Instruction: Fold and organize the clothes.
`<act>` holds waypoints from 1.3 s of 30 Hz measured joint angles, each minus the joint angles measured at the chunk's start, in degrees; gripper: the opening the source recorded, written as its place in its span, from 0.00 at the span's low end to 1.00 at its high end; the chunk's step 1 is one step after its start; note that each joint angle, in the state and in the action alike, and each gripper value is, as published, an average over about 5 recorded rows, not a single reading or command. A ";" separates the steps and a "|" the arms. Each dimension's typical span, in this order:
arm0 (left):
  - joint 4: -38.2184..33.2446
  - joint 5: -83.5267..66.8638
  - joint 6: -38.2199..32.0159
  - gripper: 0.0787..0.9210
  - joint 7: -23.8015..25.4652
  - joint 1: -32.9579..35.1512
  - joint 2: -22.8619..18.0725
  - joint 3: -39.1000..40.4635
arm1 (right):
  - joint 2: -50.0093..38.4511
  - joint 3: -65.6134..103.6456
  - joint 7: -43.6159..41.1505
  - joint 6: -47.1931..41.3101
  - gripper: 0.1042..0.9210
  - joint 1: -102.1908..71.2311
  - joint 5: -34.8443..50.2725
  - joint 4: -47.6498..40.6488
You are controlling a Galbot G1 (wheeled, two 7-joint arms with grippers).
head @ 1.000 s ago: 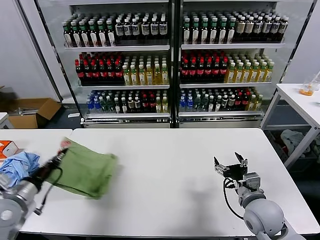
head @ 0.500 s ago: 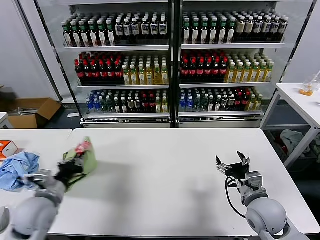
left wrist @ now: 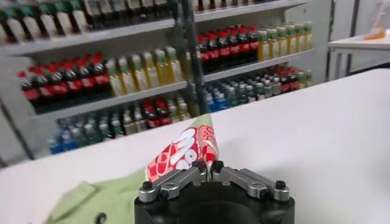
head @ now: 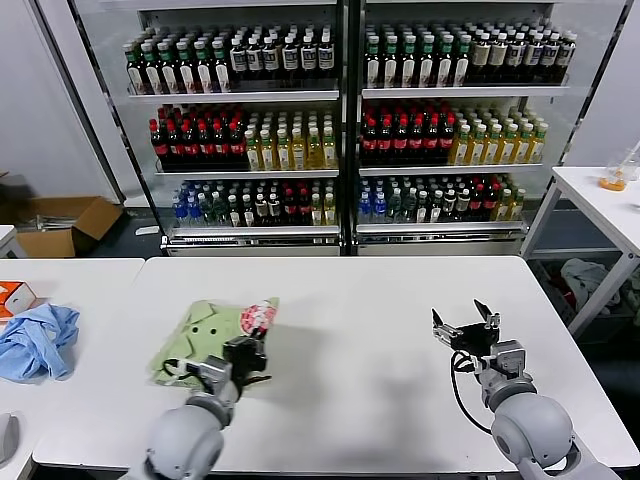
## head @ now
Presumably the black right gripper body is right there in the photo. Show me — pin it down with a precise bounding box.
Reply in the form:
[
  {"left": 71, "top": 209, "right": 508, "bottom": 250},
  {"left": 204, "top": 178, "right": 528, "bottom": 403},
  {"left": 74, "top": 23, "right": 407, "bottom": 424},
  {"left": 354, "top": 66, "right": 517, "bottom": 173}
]
[{"left": 447, "top": 322, "right": 501, "bottom": 359}]

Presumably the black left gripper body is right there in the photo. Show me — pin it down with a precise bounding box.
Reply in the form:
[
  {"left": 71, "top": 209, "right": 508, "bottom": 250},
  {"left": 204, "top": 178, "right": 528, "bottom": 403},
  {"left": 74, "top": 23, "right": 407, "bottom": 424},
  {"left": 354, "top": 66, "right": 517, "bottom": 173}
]
[{"left": 222, "top": 335, "right": 270, "bottom": 386}]

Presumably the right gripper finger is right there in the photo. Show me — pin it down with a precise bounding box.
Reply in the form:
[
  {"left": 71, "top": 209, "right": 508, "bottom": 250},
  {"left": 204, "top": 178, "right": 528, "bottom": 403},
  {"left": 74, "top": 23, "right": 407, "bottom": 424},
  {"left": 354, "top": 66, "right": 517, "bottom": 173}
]
[
  {"left": 431, "top": 307, "right": 465, "bottom": 347},
  {"left": 472, "top": 298, "right": 502, "bottom": 332}
]

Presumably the green t-shirt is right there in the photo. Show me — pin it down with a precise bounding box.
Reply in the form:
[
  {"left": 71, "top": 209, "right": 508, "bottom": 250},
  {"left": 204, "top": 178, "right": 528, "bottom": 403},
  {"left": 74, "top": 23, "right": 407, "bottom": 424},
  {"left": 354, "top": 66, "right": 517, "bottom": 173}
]
[{"left": 145, "top": 297, "right": 281, "bottom": 389}]

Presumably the grey clothes pile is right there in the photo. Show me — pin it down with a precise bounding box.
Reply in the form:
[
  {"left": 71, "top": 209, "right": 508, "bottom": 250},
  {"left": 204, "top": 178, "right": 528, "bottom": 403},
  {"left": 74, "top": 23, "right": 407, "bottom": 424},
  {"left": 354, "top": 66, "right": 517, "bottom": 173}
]
[{"left": 558, "top": 258, "right": 622, "bottom": 317}]

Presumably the glass door drinks cooler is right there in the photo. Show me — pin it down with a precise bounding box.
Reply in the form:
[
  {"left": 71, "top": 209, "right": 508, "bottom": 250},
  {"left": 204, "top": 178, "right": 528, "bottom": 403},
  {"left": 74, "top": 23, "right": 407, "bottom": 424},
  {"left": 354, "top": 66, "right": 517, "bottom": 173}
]
[
  {"left": 33, "top": 0, "right": 352, "bottom": 257},
  {"left": 348, "top": 0, "right": 630, "bottom": 257}
]

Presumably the white cooler shelf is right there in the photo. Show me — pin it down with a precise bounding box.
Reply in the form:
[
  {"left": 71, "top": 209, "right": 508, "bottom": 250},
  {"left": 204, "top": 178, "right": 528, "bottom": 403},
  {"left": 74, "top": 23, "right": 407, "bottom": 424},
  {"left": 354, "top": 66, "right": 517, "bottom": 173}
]
[
  {"left": 165, "top": 224, "right": 341, "bottom": 238},
  {"left": 154, "top": 168, "right": 340, "bottom": 179},
  {"left": 358, "top": 162, "right": 545, "bottom": 176},
  {"left": 361, "top": 86, "right": 570, "bottom": 99},
  {"left": 355, "top": 220, "right": 525, "bottom": 234},
  {"left": 129, "top": 89, "right": 340, "bottom": 103}
]

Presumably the white side table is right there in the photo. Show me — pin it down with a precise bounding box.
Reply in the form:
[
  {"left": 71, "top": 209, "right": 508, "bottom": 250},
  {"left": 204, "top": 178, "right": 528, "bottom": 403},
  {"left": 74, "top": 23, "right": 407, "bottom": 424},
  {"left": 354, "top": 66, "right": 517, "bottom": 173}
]
[{"left": 518, "top": 165, "right": 640, "bottom": 340}]

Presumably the glass flask orange liquid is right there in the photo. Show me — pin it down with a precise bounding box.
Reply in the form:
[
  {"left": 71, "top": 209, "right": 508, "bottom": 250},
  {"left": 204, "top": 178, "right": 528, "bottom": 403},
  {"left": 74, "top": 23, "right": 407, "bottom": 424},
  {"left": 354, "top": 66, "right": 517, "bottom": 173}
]
[{"left": 598, "top": 144, "right": 640, "bottom": 192}]

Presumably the blue crumpled shirt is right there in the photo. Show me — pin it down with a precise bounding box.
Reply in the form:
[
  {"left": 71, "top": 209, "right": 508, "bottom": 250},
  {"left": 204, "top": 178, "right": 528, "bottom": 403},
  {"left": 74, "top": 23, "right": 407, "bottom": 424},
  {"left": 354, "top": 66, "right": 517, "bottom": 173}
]
[{"left": 0, "top": 301, "right": 81, "bottom": 382}]

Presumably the open cardboard box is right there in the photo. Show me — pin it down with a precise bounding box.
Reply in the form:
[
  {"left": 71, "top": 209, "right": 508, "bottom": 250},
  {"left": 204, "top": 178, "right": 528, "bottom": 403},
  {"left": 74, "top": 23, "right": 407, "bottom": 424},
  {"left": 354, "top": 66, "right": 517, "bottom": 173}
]
[{"left": 0, "top": 194, "right": 124, "bottom": 257}]

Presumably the silver metal bars bundle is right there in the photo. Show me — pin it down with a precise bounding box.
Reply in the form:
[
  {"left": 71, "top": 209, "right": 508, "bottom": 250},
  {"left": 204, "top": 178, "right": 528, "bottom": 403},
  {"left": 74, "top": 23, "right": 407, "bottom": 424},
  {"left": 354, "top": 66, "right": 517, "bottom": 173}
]
[{"left": 28, "top": 212, "right": 77, "bottom": 231}]

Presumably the orange white tissue box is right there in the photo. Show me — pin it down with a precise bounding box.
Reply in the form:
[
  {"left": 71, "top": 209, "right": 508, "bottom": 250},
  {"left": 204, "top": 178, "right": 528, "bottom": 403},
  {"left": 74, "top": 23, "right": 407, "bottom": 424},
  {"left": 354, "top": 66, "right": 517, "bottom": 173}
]
[{"left": 0, "top": 279, "right": 40, "bottom": 320}]

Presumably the dark tea bottle green cap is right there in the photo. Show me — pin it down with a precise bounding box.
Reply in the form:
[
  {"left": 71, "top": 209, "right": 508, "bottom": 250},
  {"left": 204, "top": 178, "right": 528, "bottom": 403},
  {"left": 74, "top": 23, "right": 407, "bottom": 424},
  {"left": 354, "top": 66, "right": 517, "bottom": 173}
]
[
  {"left": 435, "top": 34, "right": 454, "bottom": 88},
  {"left": 160, "top": 40, "right": 178, "bottom": 94},
  {"left": 453, "top": 34, "right": 471, "bottom": 88},
  {"left": 381, "top": 35, "right": 400, "bottom": 89},
  {"left": 399, "top": 35, "right": 418, "bottom": 89},
  {"left": 194, "top": 39, "right": 213, "bottom": 93},
  {"left": 125, "top": 42, "right": 144, "bottom": 95},
  {"left": 143, "top": 41, "right": 161, "bottom": 95},
  {"left": 417, "top": 34, "right": 436, "bottom": 89},
  {"left": 177, "top": 40, "right": 196, "bottom": 94},
  {"left": 212, "top": 39, "right": 231, "bottom": 93},
  {"left": 364, "top": 35, "right": 382, "bottom": 89}
]

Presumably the grey rounded device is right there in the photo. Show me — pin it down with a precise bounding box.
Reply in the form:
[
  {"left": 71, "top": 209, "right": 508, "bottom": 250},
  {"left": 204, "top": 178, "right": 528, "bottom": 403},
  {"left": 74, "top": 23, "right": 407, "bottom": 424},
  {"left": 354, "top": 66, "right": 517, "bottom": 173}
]
[{"left": 0, "top": 411, "right": 21, "bottom": 464}]

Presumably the dark bottle navy white label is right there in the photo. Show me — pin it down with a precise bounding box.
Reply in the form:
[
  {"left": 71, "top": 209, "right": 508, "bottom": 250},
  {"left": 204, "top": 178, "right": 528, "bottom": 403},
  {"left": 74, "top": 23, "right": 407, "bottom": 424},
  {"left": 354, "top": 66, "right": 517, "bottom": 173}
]
[
  {"left": 299, "top": 34, "right": 318, "bottom": 79},
  {"left": 317, "top": 33, "right": 335, "bottom": 79},
  {"left": 246, "top": 36, "right": 263, "bottom": 81},
  {"left": 230, "top": 37, "right": 248, "bottom": 81},
  {"left": 557, "top": 32, "right": 577, "bottom": 82},
  {"left": 506, "top": 32, "right": 524, "bottom": 82},
  {"left": 523, "top": 32, "right": 542, "bottom": 82},
  {"left": 281, "top": 34, "right": 300, "bottom": 80},
  {"left": 262, "top": 35, "right": 280, "bottom": 80},
  {"left": 540, "top": 32, "right": 559, "bottom": 82}
]

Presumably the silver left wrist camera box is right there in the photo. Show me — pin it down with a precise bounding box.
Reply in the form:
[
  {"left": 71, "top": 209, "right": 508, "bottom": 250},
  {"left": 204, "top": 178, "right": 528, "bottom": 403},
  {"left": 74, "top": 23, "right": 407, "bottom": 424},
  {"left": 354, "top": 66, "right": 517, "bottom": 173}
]
[{"left": 197, "top": 355, "right": 234, "bottom": 394}]

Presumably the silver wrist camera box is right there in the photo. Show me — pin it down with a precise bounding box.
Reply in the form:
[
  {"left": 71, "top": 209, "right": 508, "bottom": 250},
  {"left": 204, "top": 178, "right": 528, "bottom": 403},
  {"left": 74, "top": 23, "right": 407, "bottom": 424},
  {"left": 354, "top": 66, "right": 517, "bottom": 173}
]
[
  {"left": 197, "top": 355, "right": 234, "bottom": 394},
  {"left": 489, "top": 340, "right": 527, "bottom": 384}
]

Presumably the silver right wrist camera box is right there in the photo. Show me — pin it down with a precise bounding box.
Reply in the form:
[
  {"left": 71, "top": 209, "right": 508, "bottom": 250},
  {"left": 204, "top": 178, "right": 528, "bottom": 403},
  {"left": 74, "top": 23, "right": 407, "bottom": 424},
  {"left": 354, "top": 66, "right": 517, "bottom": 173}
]
[{"left": 489, "top": 340, "right": 527, "bottom": 384}]

